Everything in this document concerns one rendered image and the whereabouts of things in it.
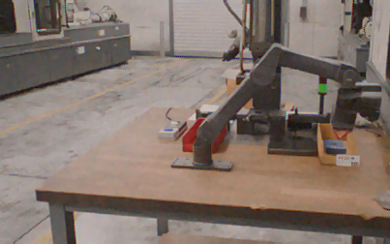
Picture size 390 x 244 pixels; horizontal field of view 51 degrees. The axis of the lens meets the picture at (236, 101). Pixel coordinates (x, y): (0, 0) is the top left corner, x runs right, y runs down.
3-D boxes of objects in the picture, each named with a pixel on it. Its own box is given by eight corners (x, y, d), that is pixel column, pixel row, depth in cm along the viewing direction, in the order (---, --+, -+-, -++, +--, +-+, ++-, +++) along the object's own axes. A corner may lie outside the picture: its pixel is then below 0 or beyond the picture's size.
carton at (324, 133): (319, 167, 135) (320, 144, 134) (316, 142, 160) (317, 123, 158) (359, 168, 134) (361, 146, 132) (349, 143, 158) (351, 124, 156)
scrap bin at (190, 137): (182, 152, 146) (181, 136, 144) (198, 131, 170) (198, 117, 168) (215, 154, 144) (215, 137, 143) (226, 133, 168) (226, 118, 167)
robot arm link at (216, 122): (210, 140, 135) (278, 70, 127) (207, 147, 128) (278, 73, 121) (196, 128, 134) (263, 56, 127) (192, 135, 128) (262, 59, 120)
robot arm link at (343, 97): (356, 99, 128) (360, 83, 123) (359, 112, 124) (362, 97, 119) (334, 99, 129) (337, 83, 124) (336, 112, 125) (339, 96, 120)
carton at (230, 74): (236, 98, 572) (236, 62, 560) (278, 101, 555) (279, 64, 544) (221, 108, 509) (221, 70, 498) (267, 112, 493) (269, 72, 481)
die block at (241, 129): (236, 134, 166) (236, 116, 165) (239, 127, 176) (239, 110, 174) (285, 137, 164) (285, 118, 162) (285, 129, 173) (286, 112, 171)
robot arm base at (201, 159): (175, 137, 137) (168, 144, 130) (233, 140, 134) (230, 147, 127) (176, 159, 138) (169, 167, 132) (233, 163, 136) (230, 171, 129)
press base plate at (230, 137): (181, 147, 158) (180, 140, 158) (208, 114, 207) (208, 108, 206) (351, 158, 149) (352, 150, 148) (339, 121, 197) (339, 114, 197)
